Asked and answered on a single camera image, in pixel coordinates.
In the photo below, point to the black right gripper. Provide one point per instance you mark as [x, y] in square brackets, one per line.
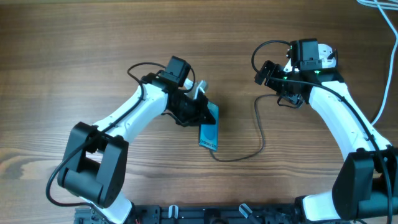
[293, 98]

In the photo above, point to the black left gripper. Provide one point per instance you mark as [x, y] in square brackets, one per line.
[196, 114]

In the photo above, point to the blue screen smartphone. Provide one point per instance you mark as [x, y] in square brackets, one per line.
[208, 136]

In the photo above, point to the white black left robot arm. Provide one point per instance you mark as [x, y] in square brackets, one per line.
[95, 158]

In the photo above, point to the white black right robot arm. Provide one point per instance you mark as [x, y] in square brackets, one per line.
[366, 186]

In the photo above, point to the white USB charger plug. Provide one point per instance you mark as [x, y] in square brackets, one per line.
[328, 59]

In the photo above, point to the white power strip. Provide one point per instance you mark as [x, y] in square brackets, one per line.
[326, 48]

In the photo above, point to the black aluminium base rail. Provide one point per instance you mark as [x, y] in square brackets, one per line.
[244, 213]

